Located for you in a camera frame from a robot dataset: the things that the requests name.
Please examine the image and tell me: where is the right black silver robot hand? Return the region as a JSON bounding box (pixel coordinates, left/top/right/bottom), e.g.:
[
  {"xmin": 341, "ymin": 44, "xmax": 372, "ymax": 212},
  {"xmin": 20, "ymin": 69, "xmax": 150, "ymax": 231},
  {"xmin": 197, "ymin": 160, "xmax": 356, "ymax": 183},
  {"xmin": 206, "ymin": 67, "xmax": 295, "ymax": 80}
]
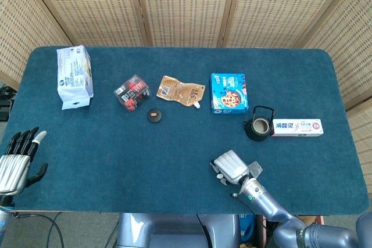
[{"xmin": 210, "ymin": 149, "xmax": 251, "ymax": 187}]

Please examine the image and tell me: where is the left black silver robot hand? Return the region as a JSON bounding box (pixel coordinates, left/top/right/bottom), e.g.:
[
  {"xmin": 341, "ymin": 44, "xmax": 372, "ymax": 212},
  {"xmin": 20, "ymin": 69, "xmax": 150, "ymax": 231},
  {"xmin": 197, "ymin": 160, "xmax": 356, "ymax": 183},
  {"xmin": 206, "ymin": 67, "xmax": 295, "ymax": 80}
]
[{"xmin": 0, "ymin": 127, "xmax": 49, "ymax": 196}]

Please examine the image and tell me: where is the tea bag with string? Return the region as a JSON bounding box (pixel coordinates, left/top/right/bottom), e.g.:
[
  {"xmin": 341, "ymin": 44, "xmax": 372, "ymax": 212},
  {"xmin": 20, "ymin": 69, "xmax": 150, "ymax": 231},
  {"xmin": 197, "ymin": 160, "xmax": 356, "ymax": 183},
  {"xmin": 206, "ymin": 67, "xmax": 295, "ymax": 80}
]
[{"xmin": 216, "ymin": 160, "xmax": 264, "ymax": 179}]

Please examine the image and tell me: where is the black cast iron teapot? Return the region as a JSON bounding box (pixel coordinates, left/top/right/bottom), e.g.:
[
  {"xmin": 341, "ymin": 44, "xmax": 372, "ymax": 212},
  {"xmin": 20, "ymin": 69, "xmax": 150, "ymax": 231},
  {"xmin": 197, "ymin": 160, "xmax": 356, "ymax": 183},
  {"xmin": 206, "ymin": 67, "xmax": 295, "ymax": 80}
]
[{"xmin": 242, "ymin": 105, "xmax": 276, "ymax": 142}]

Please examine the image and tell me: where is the black round lid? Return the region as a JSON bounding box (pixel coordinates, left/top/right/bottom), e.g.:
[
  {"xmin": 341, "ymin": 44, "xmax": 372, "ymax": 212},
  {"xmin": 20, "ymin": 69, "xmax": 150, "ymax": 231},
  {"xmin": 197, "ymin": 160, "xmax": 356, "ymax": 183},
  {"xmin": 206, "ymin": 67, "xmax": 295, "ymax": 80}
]
[{"xmin": 146, "ymin": 108, "xmax": 163, "ymax": 123}]

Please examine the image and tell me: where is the white printed paper bag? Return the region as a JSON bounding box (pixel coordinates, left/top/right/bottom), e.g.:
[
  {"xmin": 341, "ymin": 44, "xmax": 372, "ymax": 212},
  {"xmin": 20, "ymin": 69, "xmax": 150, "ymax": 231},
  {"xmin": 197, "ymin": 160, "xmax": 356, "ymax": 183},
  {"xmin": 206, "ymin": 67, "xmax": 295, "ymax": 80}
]
[{"xmin": 56, "ymin": 45, "xmax": 95, "ymax": 111}]

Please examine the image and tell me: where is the blue felt table mat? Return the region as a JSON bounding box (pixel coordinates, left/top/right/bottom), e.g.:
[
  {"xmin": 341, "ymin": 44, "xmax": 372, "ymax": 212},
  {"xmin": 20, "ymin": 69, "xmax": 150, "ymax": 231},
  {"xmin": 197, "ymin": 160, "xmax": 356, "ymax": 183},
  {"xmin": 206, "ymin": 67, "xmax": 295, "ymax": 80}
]
[{"xmin": 0, "ymin": 46, "xmax": 370, "ymax": 216}]

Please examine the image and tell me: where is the black floor equipment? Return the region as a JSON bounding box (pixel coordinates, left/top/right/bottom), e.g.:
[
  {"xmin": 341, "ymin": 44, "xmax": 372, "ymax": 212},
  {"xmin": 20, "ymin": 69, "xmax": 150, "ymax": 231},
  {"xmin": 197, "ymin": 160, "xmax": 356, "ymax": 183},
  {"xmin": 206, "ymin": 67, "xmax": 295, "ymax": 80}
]
[{"xmin": 0, "ymin": 84, "xmax": 15, "ymax": 121}]

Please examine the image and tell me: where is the blue plastic container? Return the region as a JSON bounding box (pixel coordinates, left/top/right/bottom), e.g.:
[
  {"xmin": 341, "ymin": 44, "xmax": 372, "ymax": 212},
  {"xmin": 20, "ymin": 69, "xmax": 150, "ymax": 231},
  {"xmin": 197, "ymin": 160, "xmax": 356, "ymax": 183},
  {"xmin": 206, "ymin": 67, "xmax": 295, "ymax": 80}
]
[{"xmin": 239, "ymin": 214, "xmax": 256, "ymax": 243}]

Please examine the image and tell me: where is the white pink toothpaste box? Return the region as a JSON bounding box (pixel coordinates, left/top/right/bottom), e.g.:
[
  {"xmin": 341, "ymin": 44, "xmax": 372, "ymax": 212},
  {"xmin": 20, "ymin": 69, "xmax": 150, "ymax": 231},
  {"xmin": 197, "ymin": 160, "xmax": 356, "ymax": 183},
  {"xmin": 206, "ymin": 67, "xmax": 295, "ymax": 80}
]
[{"xmin": 270, "ymin": 118, "xmax": 325, "ymax": 138}]

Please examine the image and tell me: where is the blue cookie box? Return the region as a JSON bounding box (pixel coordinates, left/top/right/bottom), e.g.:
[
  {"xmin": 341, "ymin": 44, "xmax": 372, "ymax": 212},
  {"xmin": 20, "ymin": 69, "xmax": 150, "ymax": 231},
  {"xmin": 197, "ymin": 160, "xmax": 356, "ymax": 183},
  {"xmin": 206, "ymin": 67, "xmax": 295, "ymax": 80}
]
[{"xmin": 210, "ymin": 73, "xmax": 250, "ymax": 115}]

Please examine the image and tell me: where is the grey-blue robot torso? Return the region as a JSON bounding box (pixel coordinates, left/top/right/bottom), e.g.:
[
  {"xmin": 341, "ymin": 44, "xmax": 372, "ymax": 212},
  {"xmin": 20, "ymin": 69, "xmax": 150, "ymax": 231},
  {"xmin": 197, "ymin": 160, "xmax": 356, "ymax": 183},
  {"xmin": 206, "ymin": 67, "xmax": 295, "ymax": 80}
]
[{"xmin": 116, "ymin": 212, "xmax": 242, "ymax": 248}]

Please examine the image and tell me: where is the brown spout pouch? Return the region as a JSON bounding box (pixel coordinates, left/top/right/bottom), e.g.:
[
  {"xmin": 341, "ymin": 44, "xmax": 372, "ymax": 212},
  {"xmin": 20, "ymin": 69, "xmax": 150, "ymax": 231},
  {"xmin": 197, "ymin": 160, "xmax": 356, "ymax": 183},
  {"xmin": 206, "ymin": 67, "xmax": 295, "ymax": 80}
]
[{"xmin": 156, "ymin": 75, "xmax": 206, "ymax": 110}]

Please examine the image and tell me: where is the black red clear box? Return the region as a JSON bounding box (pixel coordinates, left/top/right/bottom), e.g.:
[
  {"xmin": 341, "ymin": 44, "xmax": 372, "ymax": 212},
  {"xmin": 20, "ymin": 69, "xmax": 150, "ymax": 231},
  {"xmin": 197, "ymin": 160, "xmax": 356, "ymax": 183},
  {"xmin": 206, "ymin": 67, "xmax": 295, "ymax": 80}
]
[{"xmin": 113, "ymin": 74, "xmax": 152, "ymax": 113}]

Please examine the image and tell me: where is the woven rattan screen panel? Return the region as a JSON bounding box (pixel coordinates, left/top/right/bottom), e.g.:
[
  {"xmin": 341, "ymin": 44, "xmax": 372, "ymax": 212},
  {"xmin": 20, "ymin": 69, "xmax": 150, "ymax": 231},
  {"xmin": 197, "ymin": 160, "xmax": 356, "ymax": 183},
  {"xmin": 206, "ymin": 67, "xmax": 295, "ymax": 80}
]
[
  {"xmin": 133, "ymin": 0, "xmax": 239, "ymax": 48},
  {"xmin": 345, "ymin": 105, "xmax": 372, "ymax": 194},
  {"xmin": 0, "ymin": 0, "xmax": 73, "ymax": 91},
  {"xmin": 22, "ymin": 0, "xmax": 152, "ymax": 47},
  {"xmin": 301, "ymin": 0, "xmax": 372, "ymax": 111},
  {"xmin": 217, "ymin": 0, "xmax": 366, "ymax": 49}
]

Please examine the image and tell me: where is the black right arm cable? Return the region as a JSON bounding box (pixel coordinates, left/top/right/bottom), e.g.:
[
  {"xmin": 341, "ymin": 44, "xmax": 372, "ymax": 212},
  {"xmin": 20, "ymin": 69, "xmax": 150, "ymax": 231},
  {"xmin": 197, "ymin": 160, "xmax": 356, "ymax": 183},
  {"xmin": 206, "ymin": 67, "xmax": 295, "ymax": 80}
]
[{"xmin": 231, "ymin": 192, "xmax": 262, "ymax": 217}]

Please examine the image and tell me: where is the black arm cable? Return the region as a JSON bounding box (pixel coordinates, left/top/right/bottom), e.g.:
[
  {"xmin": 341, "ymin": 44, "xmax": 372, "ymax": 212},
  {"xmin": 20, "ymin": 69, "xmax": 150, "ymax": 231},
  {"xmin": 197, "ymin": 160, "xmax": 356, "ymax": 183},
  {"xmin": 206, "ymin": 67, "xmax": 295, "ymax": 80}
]
[
  {"xmin": 11, "ymin": 212, "xmax": 64, "ymax": 248},
  {"xmin": 231, "ymin": 192, "xmax": 262, "ymax": 217}
]

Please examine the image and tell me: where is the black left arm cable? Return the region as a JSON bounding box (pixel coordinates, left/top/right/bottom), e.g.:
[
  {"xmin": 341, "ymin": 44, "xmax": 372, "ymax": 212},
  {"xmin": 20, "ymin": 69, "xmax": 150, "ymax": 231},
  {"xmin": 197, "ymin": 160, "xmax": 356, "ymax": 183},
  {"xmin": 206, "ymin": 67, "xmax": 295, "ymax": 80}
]
[{"xmin": 11, "ymin": 212, "xmax": 64, "ymax": 248}]

